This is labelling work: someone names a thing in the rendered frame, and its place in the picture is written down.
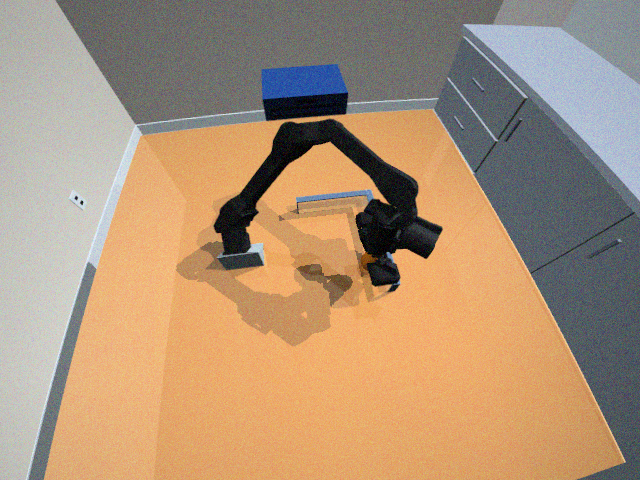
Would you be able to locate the clear l-shaped wall with blue top edge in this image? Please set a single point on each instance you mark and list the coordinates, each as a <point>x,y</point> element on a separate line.
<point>333,204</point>

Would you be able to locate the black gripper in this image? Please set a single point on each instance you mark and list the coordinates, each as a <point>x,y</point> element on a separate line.
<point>382,272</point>

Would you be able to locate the blue wall top trim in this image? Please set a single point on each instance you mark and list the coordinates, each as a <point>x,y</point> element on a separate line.
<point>367,192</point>

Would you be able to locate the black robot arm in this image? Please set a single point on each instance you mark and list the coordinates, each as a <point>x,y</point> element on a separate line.
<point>291,142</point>

